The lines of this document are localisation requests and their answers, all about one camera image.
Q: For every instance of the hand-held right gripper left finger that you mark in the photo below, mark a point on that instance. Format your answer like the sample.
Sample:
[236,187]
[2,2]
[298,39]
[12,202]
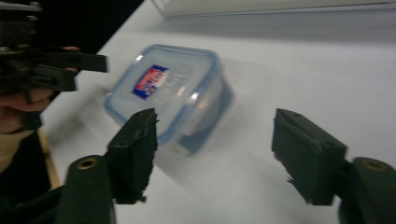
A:
[134,155]

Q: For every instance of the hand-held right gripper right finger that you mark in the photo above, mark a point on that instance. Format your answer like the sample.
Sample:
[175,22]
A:
[308,158]

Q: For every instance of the small clear food container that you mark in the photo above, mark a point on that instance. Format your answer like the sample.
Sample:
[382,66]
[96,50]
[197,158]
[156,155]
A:
[174,102]

